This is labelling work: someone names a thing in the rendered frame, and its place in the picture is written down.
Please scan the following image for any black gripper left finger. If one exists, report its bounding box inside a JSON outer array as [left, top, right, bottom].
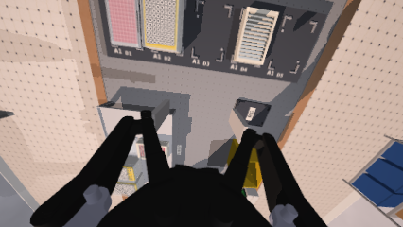
[[30, 99, 181, 227]]

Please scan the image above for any yellow waste bin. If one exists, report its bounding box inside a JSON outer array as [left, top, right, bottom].
[[227, 139, 262, 188]]

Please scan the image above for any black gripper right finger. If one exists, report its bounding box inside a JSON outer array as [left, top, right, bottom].
[[208, 108, 328, 227]]

